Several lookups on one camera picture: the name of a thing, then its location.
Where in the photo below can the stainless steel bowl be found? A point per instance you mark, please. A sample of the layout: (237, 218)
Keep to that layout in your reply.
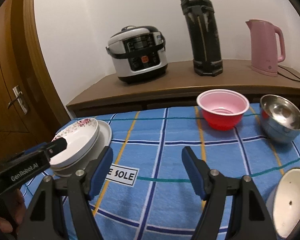
(279, 118)

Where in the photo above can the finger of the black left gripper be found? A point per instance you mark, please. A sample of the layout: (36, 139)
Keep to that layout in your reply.
(55, 147)

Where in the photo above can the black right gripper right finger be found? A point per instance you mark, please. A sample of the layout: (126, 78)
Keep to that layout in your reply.
(249, 217)

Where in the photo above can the blue enamel bowl white inside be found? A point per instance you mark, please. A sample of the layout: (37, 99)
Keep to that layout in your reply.
(283, 205)

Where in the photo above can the person left hand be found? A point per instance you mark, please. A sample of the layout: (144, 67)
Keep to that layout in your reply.
(12, 212)

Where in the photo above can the white black rice cooker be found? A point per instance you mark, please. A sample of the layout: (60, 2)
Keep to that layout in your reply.
(138, 53)

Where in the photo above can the red plastic bowl pink inside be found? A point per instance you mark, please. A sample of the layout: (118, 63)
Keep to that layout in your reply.
(223, 109)

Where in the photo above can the brown wooden door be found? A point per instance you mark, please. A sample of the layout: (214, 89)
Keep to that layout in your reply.
(22, 64)

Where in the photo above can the brown wooden sideboard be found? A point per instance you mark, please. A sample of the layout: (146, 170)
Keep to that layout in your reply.
(180, 86)

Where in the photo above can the white plate pink floral rim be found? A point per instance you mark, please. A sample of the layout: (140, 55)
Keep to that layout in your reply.
(80, 137)

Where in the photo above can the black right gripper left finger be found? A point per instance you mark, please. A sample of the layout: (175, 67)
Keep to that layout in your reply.
(45, 218)

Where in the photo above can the black tall thermos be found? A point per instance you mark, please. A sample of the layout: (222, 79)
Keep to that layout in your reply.
(201, 23)

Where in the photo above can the silver door handle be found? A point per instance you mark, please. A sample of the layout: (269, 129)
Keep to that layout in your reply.
(19, 98)

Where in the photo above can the pink electric kettle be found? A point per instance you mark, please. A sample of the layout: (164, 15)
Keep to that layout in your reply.
(267, 47)

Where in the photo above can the blue plaid tablecloth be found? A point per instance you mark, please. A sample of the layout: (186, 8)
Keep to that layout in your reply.
(162, 203)

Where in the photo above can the plain beige flat plate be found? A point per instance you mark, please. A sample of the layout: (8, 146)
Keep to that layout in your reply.
(104, 139)

